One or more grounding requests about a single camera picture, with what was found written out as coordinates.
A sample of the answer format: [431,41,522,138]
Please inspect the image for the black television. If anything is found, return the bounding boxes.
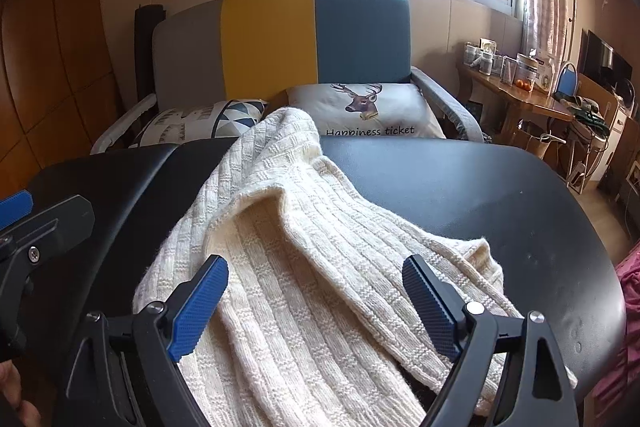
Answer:
[580,29,633,90]

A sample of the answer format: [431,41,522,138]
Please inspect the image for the pink cloth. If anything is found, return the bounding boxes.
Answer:
[592,242,640,418]

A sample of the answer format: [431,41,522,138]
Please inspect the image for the deer print cushion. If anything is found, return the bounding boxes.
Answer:
[286,82,446,140]

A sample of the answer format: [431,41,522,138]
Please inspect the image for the small fan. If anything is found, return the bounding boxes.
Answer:
[617,79,639,108]

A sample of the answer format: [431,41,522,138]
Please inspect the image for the wooden desk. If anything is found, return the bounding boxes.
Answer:
[460,62,576,158]

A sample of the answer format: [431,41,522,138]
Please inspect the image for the cream knit sweater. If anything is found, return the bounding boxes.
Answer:
[132,107,578,427]

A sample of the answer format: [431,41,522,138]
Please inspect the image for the cluster of small jars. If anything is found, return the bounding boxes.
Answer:
[462,38,507,76]

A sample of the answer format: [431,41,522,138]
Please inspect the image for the geometric print cushion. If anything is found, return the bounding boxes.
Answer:
[129,99,268,148]

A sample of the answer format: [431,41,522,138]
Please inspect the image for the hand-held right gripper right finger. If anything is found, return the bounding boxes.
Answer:
[402,254,578,427]

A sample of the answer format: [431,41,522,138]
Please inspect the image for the grey yellow blue sofa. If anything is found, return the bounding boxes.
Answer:
[90,0,483,155]

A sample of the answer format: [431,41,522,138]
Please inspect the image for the white cabinet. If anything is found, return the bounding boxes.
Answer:
[607,102,640,188]

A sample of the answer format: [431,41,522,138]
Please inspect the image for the person's left hand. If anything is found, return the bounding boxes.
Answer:
[0,361,42,427]

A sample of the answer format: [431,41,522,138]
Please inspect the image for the white packet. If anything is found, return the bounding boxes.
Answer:
[535,57,557,90]

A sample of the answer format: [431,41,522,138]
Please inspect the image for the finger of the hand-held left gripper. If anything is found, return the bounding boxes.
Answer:
[0,189,33,233]
[0,195,96,279]

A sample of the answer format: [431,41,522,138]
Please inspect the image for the brown paper bag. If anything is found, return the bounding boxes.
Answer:
[515,119,568,160]

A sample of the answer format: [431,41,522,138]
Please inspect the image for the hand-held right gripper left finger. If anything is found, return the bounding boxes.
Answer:
[65,254,231,427]

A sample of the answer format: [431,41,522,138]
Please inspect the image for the blue chair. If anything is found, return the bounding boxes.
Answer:
[555,61,580,100]

